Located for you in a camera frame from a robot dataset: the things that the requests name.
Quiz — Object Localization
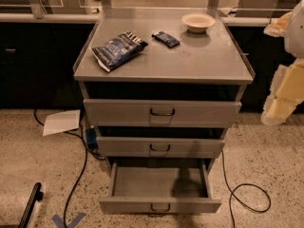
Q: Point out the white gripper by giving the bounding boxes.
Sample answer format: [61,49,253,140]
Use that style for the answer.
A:
[260,12,304,126]

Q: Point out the grey bottom drawer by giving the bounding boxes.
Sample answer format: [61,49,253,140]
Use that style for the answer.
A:
[100,158,221,214]

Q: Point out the grey drawer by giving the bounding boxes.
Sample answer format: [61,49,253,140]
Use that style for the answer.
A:
[84,99,241,128]
[100,158,221,214]
[97,137,224,159]

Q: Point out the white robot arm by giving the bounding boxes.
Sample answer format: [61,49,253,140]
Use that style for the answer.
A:
[261,0,304,126]

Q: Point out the grey metal drawer cabinet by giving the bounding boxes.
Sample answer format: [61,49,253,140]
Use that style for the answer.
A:
[72,7,257,176]

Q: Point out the grey top drawer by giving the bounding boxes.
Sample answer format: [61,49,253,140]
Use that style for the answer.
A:
[84,99,241,128]

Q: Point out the grey middle drawer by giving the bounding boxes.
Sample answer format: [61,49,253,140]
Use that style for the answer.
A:
[97,137,224,159]

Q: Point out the white paper bowl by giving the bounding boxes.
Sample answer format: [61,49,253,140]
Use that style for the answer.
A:
[181,13,216,33]

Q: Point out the small blue snack packet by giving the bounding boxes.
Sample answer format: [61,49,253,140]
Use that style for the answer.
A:
[152,31,180,48]

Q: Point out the large blue chip bag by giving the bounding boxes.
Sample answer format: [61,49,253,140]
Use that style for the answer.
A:
[90,31,148,72]

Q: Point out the blue box beside cabinet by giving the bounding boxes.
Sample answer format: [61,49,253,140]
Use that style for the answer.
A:
[85,128,98,149]

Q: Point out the white sheet of paper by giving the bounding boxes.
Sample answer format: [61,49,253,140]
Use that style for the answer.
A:
[43,110,80,136]

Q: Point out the dark counter cabinets behind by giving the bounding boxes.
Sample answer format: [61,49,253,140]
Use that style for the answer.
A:
[0,22,295,112]

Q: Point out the blue tape cross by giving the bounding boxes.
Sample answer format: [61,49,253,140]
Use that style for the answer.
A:
[51,212,86,228]

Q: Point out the black bar at lower left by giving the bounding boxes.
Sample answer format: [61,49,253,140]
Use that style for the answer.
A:
[18,182,44,228]

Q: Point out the black cable on right floor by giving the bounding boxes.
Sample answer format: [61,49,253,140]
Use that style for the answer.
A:
[220,150,273,228]

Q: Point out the black cable on floor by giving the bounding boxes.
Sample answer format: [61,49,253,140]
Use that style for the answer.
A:
[33,108,105,228]
[220,150,273,228]

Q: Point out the black cable on left floor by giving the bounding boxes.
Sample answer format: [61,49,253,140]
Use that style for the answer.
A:
[33,108,105,228]

